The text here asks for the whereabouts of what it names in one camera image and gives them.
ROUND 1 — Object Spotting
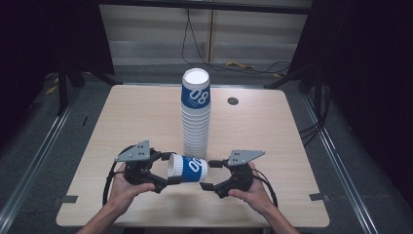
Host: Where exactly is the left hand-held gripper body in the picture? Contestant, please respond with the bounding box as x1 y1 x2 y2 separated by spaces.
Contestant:
114 139 163 186

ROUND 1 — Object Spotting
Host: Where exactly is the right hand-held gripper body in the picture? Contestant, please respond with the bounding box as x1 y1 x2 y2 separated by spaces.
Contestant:
228 149 266 193

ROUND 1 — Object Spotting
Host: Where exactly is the person's left hand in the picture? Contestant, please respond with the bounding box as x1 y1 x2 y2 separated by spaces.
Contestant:
108 163 157 216

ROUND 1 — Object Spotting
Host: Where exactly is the black horizontal bar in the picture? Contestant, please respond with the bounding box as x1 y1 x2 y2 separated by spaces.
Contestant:
97 0 314 16

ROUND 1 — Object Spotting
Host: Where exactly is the bundle of black floor cables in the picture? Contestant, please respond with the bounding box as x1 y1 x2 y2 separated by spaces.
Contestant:
298 82 333 148

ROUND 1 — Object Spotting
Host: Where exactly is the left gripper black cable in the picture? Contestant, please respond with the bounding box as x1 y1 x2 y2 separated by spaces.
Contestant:
101 144 138 208

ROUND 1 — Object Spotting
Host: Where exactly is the black hanging wall cable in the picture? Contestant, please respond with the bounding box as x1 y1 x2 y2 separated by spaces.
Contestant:
180 8 292 74

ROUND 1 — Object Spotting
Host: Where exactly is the aluminium floor rail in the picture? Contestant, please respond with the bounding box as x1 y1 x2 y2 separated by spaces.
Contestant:
0 87 82 225
300 92 381 234

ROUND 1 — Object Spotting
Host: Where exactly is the blue white paper cup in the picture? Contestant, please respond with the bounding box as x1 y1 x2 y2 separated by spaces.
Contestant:
167 153 208 183

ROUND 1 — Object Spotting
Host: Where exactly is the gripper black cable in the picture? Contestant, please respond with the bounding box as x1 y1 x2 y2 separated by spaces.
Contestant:
101 144 138 208
251 169 280 209

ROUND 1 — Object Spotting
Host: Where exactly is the black metal stand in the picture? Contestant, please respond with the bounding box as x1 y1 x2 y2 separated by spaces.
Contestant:
56 61 123 116
263 64 325 113

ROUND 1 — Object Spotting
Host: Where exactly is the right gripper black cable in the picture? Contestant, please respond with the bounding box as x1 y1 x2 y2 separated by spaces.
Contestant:
251 169 280 209

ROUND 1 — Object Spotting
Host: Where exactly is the person's right hand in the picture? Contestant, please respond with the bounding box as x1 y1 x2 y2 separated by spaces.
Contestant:
227 162 278 216

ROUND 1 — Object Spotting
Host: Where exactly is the stack of paper cups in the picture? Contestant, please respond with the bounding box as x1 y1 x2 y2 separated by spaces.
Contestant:
180 67 211 160

